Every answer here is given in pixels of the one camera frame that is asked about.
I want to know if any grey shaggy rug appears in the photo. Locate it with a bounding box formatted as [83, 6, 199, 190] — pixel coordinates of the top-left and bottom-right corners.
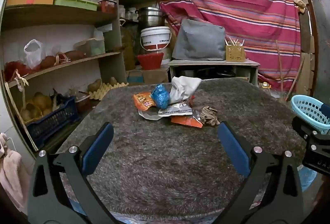
[55, 77, 307, 217]

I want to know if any red woven basket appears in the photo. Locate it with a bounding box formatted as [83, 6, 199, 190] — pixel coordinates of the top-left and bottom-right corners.
[137, 53, 164, 70]

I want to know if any small red plastic basket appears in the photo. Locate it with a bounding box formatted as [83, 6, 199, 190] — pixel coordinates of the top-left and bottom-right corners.
[98, 0, 117, 13]

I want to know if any stack of flattened cardboard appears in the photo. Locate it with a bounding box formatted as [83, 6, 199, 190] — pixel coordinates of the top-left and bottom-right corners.
[296, 33, 316, 97]

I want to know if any red striped cloth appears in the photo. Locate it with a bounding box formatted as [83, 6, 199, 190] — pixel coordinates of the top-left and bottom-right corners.
[148, 0, 302, 93]

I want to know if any dark blue plastic crate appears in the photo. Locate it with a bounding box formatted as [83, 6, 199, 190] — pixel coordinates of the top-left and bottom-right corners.
[26, 96, 80, 150]

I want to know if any yellow chopstick holder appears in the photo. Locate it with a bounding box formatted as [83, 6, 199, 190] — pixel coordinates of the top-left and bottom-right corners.
[225, 39, 246, 63]

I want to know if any wooden handled broom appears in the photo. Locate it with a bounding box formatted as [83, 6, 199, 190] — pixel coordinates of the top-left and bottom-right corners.
[275, 40, 286, 93]

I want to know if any wooden framed glass door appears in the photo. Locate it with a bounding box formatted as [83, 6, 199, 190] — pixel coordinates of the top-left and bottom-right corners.
[300, 0, 330, 101]

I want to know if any yellow egg tray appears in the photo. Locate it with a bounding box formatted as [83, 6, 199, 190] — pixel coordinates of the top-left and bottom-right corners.
[88, 82, 129, 101]

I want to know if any white plastic bucket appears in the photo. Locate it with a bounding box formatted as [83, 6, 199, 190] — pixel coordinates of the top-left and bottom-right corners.
[140, 26, 172, 52]

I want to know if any hanging brown dried bundle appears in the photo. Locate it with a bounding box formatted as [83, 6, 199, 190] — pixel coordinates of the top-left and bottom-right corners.
[294, 0, 307, 13]

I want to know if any pink towel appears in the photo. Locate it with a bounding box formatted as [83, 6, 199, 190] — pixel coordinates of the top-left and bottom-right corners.
[0, 133, 29, 214]

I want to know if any steel pot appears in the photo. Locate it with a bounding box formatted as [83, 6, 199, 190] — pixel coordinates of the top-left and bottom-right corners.
[135, 7, 165, 29]

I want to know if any clear plastic container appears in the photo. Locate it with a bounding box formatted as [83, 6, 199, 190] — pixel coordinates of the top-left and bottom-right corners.
[75, 38, 106, 57]

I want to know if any sweet potato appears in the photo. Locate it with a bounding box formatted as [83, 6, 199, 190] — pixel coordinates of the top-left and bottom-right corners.
[58, 50, 85, 61]
[40, 55, 57, 68]

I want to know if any light blue plastic basket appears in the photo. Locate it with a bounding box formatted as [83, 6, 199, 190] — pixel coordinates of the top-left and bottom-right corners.
[291, 95, 330, 135]

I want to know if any low wooden cabinet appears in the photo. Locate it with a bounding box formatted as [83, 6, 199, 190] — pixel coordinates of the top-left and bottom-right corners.
[169, 59, 260, 85]

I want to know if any orange red wrapper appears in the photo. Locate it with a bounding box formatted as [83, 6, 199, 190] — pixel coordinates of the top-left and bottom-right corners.
[170, 115, 204, 129]

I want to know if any brown paper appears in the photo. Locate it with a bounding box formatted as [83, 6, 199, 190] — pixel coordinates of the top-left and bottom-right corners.
[200, 106, 220, 127]

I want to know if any white plastic bag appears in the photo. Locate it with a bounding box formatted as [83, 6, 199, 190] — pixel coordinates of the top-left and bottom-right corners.
[169, 76, 202, 105]
[24, 39, 46, 69]

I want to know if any red mesh bag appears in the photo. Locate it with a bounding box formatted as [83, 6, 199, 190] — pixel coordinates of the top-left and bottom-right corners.
[4, 61, 29, 80]

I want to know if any clear plastic wrapper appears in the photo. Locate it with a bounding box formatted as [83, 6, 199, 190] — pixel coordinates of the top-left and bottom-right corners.
[137, 108, 161, 121]

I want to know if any green plastic tray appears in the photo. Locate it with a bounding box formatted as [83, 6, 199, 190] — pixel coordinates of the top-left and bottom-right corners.
[53, 0, 98, 11]

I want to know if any grey cloth cover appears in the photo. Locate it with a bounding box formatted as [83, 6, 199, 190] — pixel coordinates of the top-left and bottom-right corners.
[172, 19, 226, 61]

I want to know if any large yellow oil jug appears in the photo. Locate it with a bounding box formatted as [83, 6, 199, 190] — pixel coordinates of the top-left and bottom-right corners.
[120, 19, 136, 70]

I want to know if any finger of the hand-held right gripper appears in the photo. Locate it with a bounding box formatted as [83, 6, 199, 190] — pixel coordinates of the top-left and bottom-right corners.
[292, 116, 330, 152]
[320, 103, 330, 134]

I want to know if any blue plastic bag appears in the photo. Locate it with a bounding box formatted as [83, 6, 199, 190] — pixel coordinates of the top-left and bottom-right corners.
[150, 83, 171, 109]

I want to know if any long wooden stick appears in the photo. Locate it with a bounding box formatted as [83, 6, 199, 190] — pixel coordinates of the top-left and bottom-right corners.
[285, 59, 305, 101]

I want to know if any wide wooden shelf unit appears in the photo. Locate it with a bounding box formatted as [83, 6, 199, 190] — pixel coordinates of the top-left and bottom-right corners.
[0, 0, 129, 152]

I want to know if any pile of potatoes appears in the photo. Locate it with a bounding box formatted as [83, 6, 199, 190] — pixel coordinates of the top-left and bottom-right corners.
[21, 92, 53, 121]

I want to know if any orange snack wrapper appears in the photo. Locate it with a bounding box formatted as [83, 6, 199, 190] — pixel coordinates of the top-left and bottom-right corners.
[133, 92, 156, 111]

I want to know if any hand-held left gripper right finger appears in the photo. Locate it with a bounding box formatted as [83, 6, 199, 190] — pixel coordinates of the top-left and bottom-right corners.
[217, 121, 303, 224]

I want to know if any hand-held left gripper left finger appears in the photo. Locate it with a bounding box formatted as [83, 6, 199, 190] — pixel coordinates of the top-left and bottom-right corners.
[27, 122, 115, 224]

